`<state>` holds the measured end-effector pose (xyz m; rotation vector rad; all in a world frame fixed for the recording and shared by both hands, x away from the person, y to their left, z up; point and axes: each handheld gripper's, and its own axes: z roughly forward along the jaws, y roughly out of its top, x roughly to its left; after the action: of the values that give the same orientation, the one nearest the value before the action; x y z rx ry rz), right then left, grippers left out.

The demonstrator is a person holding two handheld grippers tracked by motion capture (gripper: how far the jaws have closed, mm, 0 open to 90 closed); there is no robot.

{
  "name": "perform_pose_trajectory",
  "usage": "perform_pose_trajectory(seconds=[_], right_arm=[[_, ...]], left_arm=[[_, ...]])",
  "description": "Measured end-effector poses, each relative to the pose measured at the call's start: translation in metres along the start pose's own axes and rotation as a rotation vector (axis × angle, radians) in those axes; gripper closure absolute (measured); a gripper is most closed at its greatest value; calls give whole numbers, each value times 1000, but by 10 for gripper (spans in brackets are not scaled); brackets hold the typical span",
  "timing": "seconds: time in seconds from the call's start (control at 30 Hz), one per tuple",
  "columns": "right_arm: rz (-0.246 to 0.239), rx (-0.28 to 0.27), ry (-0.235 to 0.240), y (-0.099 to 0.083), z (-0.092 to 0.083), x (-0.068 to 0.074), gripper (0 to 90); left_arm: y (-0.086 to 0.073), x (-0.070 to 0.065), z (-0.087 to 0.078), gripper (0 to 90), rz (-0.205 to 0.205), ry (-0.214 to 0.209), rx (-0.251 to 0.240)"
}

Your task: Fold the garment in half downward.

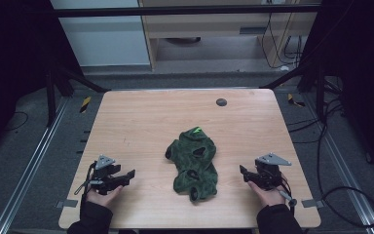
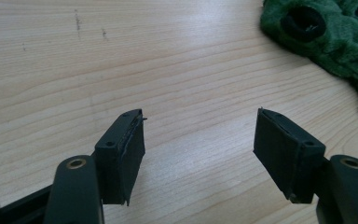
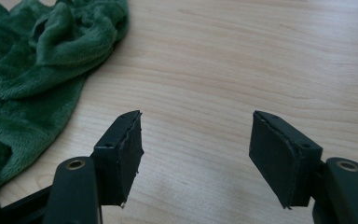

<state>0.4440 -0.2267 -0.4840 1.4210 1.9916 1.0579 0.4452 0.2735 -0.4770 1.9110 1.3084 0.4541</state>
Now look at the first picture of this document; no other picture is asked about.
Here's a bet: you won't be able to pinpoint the person's left hand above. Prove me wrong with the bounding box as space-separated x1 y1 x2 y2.
85 184 125 210

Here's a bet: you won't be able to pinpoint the right hand-held gripper cable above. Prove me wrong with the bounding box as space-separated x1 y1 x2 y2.
276 177 298 216

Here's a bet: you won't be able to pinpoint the thin black floor cable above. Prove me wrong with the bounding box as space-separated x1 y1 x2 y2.
3 110 30 133

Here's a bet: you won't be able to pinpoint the grey tape piece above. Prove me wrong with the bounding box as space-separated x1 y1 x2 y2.
301 198 325 210
55 199 79 209

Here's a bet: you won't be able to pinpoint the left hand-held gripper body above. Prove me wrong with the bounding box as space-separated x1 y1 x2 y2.
89 154 123 196

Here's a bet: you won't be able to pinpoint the black hanging desk cables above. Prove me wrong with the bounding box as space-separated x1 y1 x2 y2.
260 12 304 70

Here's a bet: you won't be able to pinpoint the person's right hand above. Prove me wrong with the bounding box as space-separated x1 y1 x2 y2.
246 176 290 209

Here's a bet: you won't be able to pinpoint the left hand-held gripper cable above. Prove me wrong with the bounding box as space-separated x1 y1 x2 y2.
73 161 97 219

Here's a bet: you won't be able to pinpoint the metal floor rail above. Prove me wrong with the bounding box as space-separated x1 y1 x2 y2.
0 97 71 234
301 92 374 234

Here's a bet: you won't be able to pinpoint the white cabinet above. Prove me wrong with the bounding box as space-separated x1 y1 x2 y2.
49 0 152 68

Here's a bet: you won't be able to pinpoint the black horizontal frame bar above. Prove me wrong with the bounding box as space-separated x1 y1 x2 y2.
53 4 322 19

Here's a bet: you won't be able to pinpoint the black metal stand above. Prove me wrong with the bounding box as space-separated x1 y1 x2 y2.
259 58 344 123
44 61 111 129

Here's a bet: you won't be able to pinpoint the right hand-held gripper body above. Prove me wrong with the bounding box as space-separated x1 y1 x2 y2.
253 152 292 191

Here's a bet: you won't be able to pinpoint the yellow black striped tape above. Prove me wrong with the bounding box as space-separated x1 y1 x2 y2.
286 93 306 108
79 96 93 114

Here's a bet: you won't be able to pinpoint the long black floor cable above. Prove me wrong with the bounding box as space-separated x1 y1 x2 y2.
316 97 374 229

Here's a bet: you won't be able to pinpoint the hand-held gripper cable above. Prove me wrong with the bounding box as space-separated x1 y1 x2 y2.
73 161 97 219
276 177 298 216

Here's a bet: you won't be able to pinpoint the dark green fleece garment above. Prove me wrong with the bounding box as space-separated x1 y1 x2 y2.
164 126 219 204

